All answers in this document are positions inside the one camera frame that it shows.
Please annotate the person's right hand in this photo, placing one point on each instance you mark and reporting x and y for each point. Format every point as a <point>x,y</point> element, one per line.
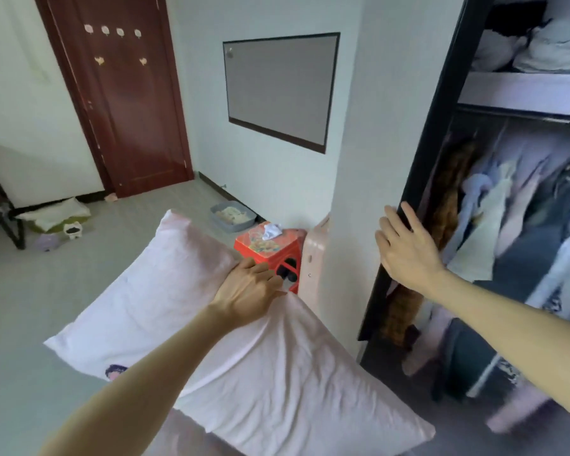
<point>411,261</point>

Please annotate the person's left hand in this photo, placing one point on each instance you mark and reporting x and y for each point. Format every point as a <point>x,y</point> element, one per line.
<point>247,292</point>

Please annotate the person's right middle finger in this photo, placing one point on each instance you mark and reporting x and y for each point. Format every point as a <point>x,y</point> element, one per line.
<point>384,230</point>

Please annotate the person's right thumb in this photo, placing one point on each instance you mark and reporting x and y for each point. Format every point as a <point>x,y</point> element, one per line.
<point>412,218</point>

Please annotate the person's left thumb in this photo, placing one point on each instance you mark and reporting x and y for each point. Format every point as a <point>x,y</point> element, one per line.
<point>276,293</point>

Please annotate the pale pink pillow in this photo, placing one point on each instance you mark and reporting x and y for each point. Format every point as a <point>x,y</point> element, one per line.
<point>275,370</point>

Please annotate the black wardrobe sliding door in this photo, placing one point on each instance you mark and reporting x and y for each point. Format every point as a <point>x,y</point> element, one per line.
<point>437,137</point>

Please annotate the person's right forearm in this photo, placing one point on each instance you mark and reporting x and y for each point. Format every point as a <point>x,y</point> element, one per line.
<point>513,332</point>

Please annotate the person's left forearm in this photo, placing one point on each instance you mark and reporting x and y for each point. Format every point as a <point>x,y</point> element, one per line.
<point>142,379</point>

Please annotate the red plastic stool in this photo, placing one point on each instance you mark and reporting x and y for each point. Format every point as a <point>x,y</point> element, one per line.
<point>261,254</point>

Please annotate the brown plaid hanging garment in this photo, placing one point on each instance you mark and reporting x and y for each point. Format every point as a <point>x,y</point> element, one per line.
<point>451,199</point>

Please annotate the pink bedside cabinet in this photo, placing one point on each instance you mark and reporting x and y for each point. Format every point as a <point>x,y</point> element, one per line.
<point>313,265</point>

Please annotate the crumpled white cloth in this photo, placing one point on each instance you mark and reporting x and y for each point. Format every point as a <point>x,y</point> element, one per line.
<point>271,231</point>

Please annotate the grey litter tray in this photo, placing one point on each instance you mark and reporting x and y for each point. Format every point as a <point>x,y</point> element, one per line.
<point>232,217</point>

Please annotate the row of hanging clothes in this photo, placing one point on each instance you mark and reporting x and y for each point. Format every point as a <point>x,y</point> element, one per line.
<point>536,218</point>

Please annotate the white wardrobe shelf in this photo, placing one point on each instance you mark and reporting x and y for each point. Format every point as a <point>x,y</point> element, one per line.
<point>527,92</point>

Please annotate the folded grey bedding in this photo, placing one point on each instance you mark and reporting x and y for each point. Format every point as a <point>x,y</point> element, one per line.
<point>496,51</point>

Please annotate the small pink floor item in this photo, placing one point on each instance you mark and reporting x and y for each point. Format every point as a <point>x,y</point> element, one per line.
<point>110,198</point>

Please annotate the white cat-shaped bowl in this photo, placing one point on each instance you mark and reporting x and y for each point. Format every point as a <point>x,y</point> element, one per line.
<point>73,230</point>

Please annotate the folded white blanket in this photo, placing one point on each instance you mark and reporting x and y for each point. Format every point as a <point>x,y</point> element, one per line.
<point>558,47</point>

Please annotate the folded dark garment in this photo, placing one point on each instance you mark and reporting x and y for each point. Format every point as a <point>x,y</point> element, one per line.
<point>515,17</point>

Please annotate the green and white pet bed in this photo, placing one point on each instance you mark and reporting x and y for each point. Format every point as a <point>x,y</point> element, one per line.
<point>57,216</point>

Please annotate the pale purple bowl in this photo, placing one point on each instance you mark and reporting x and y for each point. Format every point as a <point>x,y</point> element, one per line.
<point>47,242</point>

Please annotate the dark red wooden door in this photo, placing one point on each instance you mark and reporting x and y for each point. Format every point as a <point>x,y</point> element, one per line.
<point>123,104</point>

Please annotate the group of small door hooks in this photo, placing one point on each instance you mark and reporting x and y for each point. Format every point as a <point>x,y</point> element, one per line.
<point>116,40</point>

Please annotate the metal clothes rail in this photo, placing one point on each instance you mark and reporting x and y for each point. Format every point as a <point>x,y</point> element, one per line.
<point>527,115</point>

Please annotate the grey board with dark frame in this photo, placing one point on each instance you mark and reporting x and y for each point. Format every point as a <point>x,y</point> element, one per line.
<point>280,90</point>

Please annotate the black metal frame table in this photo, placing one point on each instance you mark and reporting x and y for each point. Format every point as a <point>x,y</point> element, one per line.
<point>2,208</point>

